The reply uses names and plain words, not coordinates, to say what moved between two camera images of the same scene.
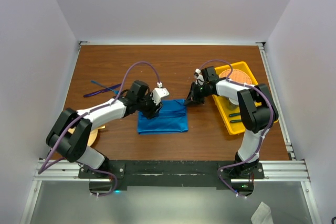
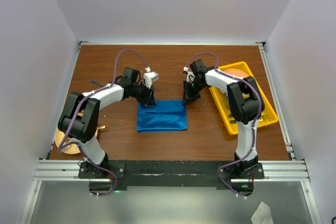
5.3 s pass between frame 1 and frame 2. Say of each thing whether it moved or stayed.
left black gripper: moved
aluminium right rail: stayed
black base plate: stayed
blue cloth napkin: stayed
